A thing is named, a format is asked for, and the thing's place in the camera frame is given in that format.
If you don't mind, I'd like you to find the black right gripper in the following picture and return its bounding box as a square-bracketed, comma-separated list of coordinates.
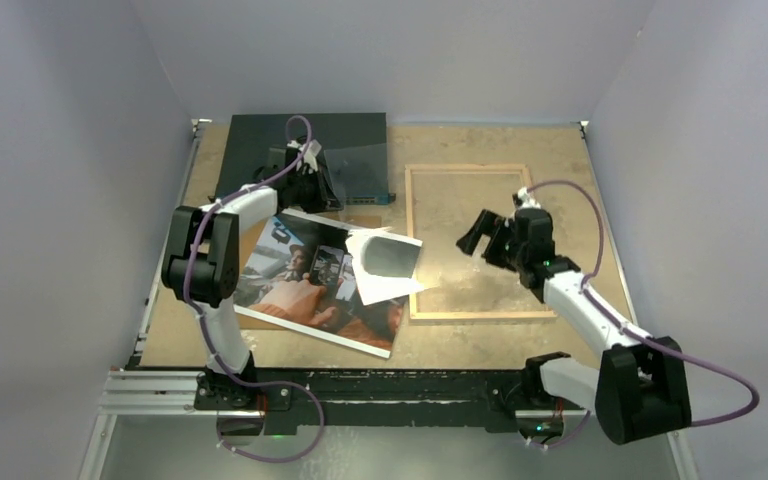
[456, 208, 528, 273]

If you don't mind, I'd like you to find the clear acrylic sheet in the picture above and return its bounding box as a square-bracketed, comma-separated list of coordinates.
[324, 143, 391, 205]

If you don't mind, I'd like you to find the large printed photo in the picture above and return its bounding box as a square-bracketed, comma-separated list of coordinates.
[233, 210, 424, 359]

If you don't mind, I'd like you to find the white wooden picture frame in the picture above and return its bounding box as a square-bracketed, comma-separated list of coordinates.
[404, 164, 556, 325]

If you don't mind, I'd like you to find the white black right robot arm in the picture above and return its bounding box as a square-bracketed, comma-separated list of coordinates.
[456, 207, 692, 445]

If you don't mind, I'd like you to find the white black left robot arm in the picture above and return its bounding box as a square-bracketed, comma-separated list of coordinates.
[161, 139, 342, 409]

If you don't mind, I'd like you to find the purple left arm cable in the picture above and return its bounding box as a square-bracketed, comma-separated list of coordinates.
[181, 115, 326, 464]

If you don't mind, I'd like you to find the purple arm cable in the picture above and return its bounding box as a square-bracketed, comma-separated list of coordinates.
[181, 115, 326, 464]
[516, 180, 761, 452]

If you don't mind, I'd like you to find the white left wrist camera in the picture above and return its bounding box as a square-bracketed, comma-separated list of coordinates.
[293, 139, 322, 173]

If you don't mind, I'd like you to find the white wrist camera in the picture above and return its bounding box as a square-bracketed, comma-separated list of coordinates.
[293, 139, 322, 173]
[512, 187, 534, 210]

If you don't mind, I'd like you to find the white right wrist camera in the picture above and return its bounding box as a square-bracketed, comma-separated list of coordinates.
[512, 187, 534, 210]

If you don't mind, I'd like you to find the dark network switch box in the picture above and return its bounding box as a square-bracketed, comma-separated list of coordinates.
[213, 112, 397, 207]

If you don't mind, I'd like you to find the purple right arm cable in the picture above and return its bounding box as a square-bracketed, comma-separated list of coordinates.
[516, 180, 761, 452]

